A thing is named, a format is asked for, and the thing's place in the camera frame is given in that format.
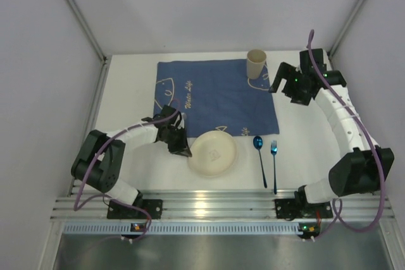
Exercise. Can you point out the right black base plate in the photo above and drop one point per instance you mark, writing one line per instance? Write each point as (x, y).
(290, 209)

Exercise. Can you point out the blue cloth placemat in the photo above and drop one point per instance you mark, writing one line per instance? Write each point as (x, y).
(217, 95)

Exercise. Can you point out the blue metal fork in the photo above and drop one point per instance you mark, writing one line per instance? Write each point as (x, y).
(274, 150)

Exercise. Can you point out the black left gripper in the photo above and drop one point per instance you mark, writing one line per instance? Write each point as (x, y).
(176, 139)

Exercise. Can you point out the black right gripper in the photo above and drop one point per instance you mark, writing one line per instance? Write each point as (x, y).
(288, 78)

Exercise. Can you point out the beige cup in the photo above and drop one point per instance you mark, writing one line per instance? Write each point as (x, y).
(255, 62)

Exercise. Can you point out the aluminium frame rail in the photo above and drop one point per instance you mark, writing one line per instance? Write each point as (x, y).
(212, 205)

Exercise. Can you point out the dark blue spoon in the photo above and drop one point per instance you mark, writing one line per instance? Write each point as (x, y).
(258, 144)

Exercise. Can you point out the slotted grey cable duct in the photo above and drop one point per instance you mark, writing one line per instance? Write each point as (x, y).
(189, 228)

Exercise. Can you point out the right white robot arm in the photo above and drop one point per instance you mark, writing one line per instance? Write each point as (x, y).
(363, 163)

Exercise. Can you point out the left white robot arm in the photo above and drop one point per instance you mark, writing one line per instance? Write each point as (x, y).
(105, 158)

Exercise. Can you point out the cream round plate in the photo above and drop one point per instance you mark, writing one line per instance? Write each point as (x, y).
(213, 154)

